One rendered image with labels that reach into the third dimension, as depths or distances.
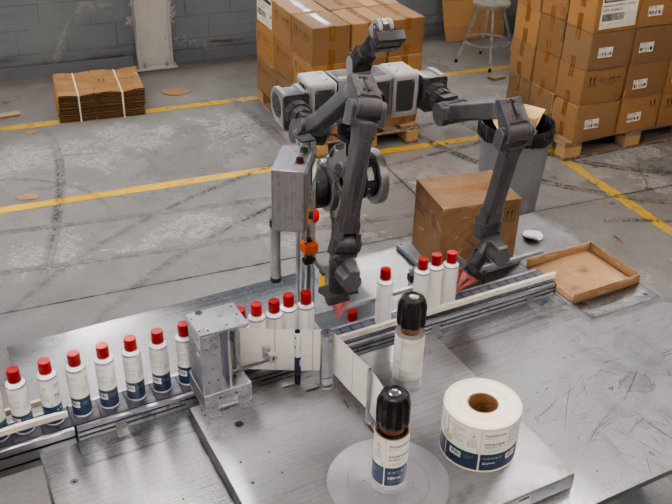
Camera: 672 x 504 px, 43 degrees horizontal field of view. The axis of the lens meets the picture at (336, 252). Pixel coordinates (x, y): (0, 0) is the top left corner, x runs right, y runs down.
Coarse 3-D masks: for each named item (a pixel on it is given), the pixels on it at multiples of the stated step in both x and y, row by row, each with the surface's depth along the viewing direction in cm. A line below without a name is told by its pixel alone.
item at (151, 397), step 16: (480, 288) 291; (528, 288) 292; (368, 320) 274; (368, 336) 266; (176, 384) 245; (96, 400) 238; (128, 400) 239; (144, 400) 239; (160, 400) 239; (96, 416) 233
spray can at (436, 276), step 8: (432, 256) 270; (440, 256) 269; (432, 264) 271; (440, 264) 271; (432, 272) 271; (440, 272) 271; (432, 280) 273; (440, 280) 273; (432, 288) 274; (440, 288) 275; (432, 296) 276; (440, 296) 277; (432, 304) 277
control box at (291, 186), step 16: (288, 160) 236; (304, 160) 236; (272, 176) 232; (288, 176) 231; (304, 176) 231; (272, 192) 234; (288, 192) 234; (304, 192) 233; (272, 208) 237; (288, 208) 236; (304, 208) 236; (272, 224) 239; (288, 224) 239; (304, 224) 238
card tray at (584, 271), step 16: (544, 256) 314; (560, 256) 318; (576, 256) 320; (592, 256) 320; (608, 256) 316; (544, 272) 310; (560, 272) 310; (576, 272) 310; (592, 272) 310; (608, 272) 311; (624, 272) 310; (560, 288) 301; (576, 288) 301; (592, 288) 301; (608, 288) 298
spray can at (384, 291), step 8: (384, 272) 261; (384, 280) 263; (392, 280) 264; (376, 288) 266; (384, 288) 263; (392, 288) 265; (376, 296) 267; (384, 296) 265; (376, 304) 268; (384, 304) 266; (376, 312) 269; (384, 312) 268; (376, 320) 271; (384, 320) 269
